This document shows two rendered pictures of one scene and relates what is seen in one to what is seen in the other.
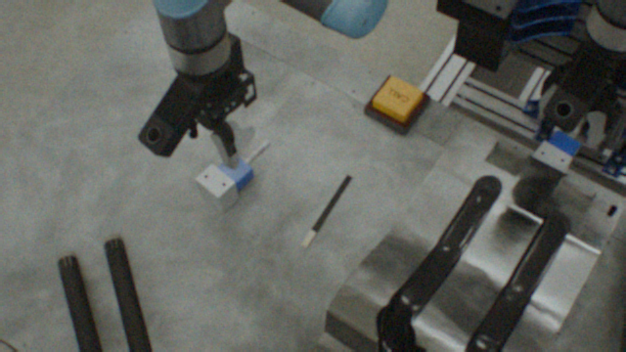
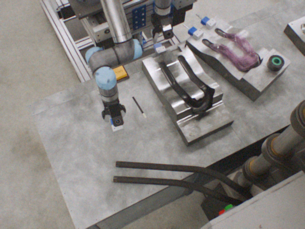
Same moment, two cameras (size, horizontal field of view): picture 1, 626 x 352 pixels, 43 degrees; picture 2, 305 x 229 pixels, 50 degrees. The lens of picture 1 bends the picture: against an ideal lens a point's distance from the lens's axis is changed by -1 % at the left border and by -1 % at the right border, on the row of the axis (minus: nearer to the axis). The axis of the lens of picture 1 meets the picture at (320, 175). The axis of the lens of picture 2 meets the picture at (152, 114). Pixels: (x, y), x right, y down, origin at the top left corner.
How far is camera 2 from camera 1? 0.79 m
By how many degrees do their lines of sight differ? 29
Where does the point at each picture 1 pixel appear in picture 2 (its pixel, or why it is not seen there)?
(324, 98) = not seen: hidden behind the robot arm
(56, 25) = not seen: outside the picture
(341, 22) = (139, 54)
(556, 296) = (197, 69)
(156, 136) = (119, 120)
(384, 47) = (49, 83)
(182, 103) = (116, 108)
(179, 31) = (114, 89)
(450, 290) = (185, 87)
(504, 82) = not seen: hidden behind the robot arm
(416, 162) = (139, 80)
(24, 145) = (62, 177)
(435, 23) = (52, 64)
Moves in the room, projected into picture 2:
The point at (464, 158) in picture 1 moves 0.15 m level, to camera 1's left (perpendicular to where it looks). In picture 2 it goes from (152, 66) to (138, 88)
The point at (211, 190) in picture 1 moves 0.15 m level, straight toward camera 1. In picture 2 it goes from (119, 128) to (150, 134)
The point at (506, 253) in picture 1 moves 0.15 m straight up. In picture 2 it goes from (181, 72) to (184, 55)
